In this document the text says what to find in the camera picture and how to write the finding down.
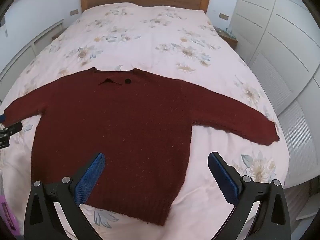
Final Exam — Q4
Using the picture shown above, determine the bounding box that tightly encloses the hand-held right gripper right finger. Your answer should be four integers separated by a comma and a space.
207, 151, 292, 240

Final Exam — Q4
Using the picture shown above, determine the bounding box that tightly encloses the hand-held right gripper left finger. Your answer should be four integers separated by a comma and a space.
24, 152, 105, 240

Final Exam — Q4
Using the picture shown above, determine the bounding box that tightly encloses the dark red knitted sweater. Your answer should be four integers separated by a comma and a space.
4, 67, 280, 227

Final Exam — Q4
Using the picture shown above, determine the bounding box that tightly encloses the pink printed packet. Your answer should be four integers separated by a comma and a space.
0, 194, 20, 236

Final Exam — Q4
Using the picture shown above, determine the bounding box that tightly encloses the wooden nightstand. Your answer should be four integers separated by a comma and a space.
215, 27, 238, 49

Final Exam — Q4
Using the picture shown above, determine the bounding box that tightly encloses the white wardrobe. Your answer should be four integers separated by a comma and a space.
229, 0, 320, 188

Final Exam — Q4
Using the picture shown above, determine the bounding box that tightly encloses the bed with floral duvet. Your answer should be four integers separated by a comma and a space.
0, 2, 290, 240

